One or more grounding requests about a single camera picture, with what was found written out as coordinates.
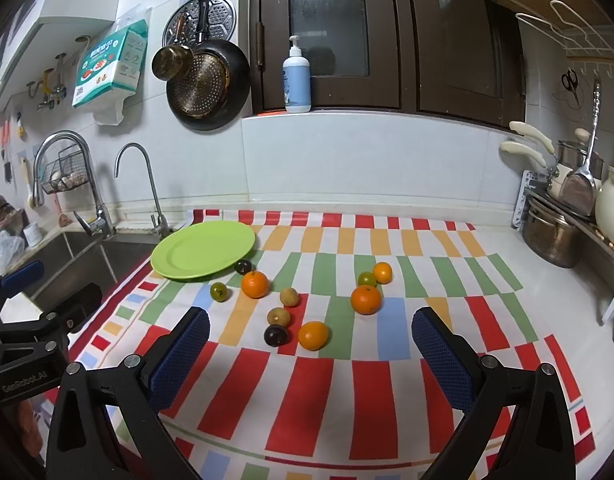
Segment green fruit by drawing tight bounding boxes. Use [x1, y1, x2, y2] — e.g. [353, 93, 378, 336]
[209, 282, 229, 302]
[357, 271, 377, 287]

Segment dark plum front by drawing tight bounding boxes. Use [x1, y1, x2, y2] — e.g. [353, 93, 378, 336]
[264, 324, 290, 348]

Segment dark plum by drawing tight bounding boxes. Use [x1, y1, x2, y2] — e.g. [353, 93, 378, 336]
[264, 324, 290, 348]
[234, 259, 254, 275]

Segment large orange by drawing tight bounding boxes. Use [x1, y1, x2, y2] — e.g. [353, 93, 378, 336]
[349, 285, 382, 315]

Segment small orange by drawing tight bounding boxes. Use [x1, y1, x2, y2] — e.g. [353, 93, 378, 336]
[372, 261, 393, 285]

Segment orange front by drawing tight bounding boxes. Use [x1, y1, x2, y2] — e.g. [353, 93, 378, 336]
[298, 321, 330, 351]

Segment tall steel kitchen faucet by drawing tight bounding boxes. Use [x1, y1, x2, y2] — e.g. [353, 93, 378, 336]
[31, 129, 115, 237]

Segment stainless steel sink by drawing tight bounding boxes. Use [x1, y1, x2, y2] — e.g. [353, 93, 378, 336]
[1, 231, 158, 322]

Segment slim gooseneck faucet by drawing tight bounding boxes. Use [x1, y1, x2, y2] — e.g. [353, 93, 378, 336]
[112, 142, 172, 240]

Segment green plastic plate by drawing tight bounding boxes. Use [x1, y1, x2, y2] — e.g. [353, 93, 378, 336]
[150, 220, 256, 281]

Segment metal counter shelf rack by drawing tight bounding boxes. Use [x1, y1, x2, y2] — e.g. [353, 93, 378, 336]
[511, 170, 614, 325]

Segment steel cooking pot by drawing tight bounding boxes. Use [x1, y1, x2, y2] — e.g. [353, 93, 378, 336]
[522, 196, 584, 269]

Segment colourful striped tablecloth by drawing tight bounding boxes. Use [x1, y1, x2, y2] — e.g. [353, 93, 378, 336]
[70, 209, 595, 479]

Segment teal tissue box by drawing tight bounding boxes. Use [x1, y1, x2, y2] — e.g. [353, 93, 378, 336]
[72, 18, 147, 112]

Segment steel spatula hanging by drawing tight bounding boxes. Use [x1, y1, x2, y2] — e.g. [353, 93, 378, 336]
[561, 74, 602, 217]

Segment brass colander hanging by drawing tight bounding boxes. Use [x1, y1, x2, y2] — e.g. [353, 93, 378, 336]
[152, 44, 228, 120]

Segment round steel steamer rack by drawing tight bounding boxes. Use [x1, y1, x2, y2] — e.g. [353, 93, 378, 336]
[162, 0, 237, 48]

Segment black frying pan hanging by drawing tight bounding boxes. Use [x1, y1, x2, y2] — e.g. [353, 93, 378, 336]
[173, 39, 251, 132]

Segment blue white soap dispenser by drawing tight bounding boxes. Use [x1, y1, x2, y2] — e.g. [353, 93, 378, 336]
[282, 36, 311, 114]

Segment wire sponge basket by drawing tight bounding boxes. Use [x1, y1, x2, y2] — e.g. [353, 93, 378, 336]
[40, 143, 89, 195]

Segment cream handled saucepan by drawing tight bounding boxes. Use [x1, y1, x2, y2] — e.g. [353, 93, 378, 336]
[499, 120, 590, 200]

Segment black scissors on wall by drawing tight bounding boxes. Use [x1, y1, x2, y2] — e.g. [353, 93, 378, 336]
[561, 68, 580, 110]

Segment white wire rack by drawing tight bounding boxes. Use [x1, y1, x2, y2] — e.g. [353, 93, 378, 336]
[516, 0, 614, 65]

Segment dark wooden window frame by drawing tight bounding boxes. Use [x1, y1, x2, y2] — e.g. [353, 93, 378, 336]
[249, 0, 525, 128]

